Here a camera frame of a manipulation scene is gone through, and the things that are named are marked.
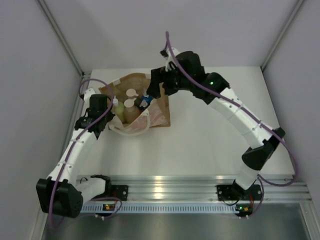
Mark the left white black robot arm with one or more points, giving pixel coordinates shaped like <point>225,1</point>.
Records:
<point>59,194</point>

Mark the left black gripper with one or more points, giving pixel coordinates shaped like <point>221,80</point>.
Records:
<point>110,115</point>

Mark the aluminium frame post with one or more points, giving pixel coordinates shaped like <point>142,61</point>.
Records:
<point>285,26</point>
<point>59,34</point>

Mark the beige pump bottle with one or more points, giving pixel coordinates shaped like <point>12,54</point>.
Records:
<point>131,112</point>

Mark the yellow-green squeeze bottle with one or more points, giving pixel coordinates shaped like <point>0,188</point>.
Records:
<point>118,108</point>

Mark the aluminium mounting rail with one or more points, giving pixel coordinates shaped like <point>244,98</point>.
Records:
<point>201,189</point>

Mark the grey-green pump bottle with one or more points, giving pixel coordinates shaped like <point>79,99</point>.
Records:
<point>133,95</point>

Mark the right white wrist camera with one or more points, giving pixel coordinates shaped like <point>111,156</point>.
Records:
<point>168,54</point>

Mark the blue orange spray bottle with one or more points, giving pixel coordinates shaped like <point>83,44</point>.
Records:
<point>145,99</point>

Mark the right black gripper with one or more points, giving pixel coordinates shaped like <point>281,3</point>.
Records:
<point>163,75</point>

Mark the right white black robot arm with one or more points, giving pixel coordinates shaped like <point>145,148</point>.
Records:
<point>184,72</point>

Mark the right aluminium frame post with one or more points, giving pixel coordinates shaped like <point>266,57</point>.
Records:
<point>285,26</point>

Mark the slotted cable duct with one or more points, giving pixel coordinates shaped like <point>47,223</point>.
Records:
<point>161,208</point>

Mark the burlap canvas tote bag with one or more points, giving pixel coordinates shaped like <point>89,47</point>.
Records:
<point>157,114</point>

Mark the left aluminium frame post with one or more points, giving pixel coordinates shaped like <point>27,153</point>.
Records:
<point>59,34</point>

